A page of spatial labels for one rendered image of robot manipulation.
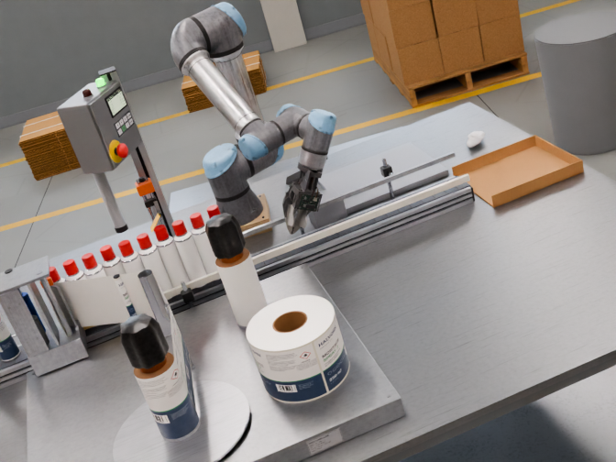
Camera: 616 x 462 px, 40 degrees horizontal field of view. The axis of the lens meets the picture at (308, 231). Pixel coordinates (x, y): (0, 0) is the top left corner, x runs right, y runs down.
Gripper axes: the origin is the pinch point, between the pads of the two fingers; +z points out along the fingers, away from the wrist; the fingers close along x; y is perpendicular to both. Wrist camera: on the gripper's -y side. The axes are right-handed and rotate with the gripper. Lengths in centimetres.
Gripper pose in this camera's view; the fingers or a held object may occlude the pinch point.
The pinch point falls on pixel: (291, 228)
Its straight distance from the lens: 239.8
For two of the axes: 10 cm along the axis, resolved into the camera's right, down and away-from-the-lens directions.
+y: 3.0, 3.9, -8.7
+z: -2.4, 9.1, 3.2
